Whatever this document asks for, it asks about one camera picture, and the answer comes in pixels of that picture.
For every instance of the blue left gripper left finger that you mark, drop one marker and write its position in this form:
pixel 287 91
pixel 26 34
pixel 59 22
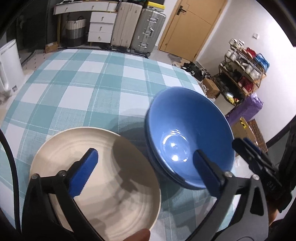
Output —
pixel 80 171

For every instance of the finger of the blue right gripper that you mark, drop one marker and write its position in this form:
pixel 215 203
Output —
pixel 249 145

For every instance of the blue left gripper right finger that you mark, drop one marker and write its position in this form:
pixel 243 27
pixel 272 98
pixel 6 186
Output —
pixel 209 172

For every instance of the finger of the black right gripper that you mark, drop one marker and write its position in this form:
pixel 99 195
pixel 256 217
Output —
pixel 253 160

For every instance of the cream plate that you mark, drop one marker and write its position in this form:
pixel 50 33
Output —
pixel 122 194

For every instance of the blue bowl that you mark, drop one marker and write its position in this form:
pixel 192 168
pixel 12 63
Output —
pixel 153 160
pixel 181 121

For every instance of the right hand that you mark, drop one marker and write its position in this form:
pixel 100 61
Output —
pixel 272 214

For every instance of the left hand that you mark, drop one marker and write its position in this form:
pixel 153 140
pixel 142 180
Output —
pixel 141 235

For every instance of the purple bag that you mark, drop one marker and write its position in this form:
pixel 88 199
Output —
pixel 247 109

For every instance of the cardboard box on floor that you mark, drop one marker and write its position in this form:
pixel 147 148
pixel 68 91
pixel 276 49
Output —
pixel 212 89

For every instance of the wooden shoe rack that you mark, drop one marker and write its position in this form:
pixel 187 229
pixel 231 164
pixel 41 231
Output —
pixel 240 73

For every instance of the teal plaid tablecloth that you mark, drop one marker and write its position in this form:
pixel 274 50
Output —
pixel 92 88

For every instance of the white electric kettle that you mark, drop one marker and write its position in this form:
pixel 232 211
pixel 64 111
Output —
pixel 12 76

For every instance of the dotted floor rug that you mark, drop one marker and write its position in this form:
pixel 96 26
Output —
pixel 35 59

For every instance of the wooden door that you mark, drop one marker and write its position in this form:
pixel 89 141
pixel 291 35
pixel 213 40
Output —
pixel 188 27

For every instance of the woven laundry basket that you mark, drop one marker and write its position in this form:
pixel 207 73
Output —
pixel 75 32

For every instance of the silver suitcase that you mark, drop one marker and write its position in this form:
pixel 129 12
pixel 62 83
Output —
pixel 147 32

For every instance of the white drawer desk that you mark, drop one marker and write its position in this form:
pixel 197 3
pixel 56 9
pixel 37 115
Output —
pixel 100 17

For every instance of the stacked shoe boxes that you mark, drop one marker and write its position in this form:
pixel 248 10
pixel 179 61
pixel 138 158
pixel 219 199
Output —
pixel 158 4

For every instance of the beige suitcase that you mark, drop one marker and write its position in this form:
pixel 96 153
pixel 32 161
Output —
pixel 125 24

